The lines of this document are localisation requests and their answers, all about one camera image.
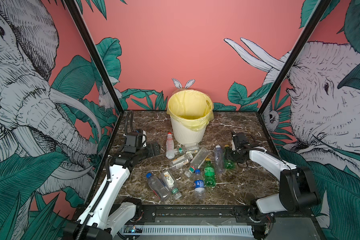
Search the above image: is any green Sprite bottle Chinese label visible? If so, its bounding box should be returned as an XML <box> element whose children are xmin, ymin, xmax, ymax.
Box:
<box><xmin>223</xmin><ymin>145</ymin><xmax>235</xmax><ymax>170</ymax></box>

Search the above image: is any clear bottle blue cap bird label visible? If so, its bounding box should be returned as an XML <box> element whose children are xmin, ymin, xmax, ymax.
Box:
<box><xmin>146</xmin><ymin>173</ymin><xmax>170</xmax><ymax>202</ymax></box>

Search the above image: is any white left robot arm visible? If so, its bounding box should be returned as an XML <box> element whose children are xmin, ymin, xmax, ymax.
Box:
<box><xmin>63</xmin><ymin>142</ymin><xmax>161</xmax><ymax>240</ymax></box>

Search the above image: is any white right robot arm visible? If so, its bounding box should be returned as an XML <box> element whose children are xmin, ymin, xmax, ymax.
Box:
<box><xmin>223</xmin><ymin>145</ymin><xmax>321</xmax><ymax>223</ymax></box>

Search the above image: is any white ribbed trash bin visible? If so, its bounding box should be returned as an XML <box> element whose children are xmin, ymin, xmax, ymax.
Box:
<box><xmin>171</xmin><ymin>117</ymin><xmax>206</xmax><ymax>145</ymax></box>

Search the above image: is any yellow plastic bin liner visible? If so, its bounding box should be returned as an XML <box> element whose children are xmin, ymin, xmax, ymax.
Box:
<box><xmin>167</xmin><ymin>90</ymin><xmax>214</xmax><ymax>132</ymax></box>

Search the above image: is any clear tall bottle barcode label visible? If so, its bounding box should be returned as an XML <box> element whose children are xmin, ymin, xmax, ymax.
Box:
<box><xmin>214</xmin><ymin>145</ymin><xmax>225</xmax><ymax>175</ymax></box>

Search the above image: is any clear bottle green cap lying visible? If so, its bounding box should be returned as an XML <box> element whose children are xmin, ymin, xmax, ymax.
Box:
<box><xmin>161</xmin><ymin>170</ymin><xmax>182</xmax><ymax>200</ymax></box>

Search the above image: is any white opaque bottle red cap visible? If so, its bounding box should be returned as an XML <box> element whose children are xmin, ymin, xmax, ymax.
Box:
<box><xmin>166</xmin><ymin>133</ymin><xmax>175</xmax><ymax>160</ymax></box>

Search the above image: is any small green Sprite bottle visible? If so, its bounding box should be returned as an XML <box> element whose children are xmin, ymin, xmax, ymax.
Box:
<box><xmin>204</xmin><ymin>158</ymin><xmax>216</xmax><ymax>188</ymax></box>

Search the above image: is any clear bottle sunflower label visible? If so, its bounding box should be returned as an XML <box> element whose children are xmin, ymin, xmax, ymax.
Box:
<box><xmin>185</xmin><ymin>147</ymin><xmax>211</xmax><ymax>178</ymax></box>

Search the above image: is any clear bottle green band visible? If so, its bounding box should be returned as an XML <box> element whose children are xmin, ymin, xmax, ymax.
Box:
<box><xmin>175</xmin><ymin>143</ymin><xmax>200</xmax><ymax>155</ymax></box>

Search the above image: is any small clear bottle blue cap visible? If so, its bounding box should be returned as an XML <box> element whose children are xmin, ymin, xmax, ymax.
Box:
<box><xmin>194</xmin><ymin>170</ymin><xmax>206</xmax><ymax>199</ymax></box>

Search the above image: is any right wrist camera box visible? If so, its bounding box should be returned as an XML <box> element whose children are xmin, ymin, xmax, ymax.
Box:
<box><xmin>231</xmin><ymin>132</ymin><xmax>250</xmax><ymax>150</ymax></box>

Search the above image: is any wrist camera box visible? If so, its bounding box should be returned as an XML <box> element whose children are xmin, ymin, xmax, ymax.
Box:
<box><xmin>123</xmin><ymin>129</ymin><xmax>147</xmax><ymax>154</ymax></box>
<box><xmin>231</xmin><ymin>132</ymin><xmax>250</xmax><ymax>150</ymax></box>

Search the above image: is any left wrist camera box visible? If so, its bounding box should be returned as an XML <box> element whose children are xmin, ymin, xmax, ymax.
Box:
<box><xmin>123</xmin><ymin>129</ymin><xmax>147</xmax><ymax>154</ymax></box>

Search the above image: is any black front rail base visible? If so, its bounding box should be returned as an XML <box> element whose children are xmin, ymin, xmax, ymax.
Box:
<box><xmin>111</xmin><ymin>205</ymin><xmax>275</xmax><ymax>240</ymax></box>

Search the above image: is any white ribbed cable duct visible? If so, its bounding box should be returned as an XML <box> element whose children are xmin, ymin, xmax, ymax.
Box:
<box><xmin>120</xmin><ymin>225</ymin><xmax>254</xmax><ymax>238</ymax></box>

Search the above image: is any black frame post left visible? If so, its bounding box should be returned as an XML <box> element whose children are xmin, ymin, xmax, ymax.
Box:
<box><xmin>64</xmin><ymin>0</ymin><xmax>124</xmax><ymax>114</ymax></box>

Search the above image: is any black frame post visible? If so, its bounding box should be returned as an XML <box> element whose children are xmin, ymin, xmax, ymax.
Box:
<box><xmin>64</xmin><ymin>0</ymin><xmax>124</xmax><ymax>114</ymax></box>
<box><xmin>257</xmin><ymin>0</ymin><xmax>332</xmax><ymax>115</ymax></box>

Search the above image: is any black frame post right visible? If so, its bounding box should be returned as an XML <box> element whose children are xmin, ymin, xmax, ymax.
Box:
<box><xmin>257</xmin><ymin>0</ymin><xmax>332</xmax><ymax>115</ymax></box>

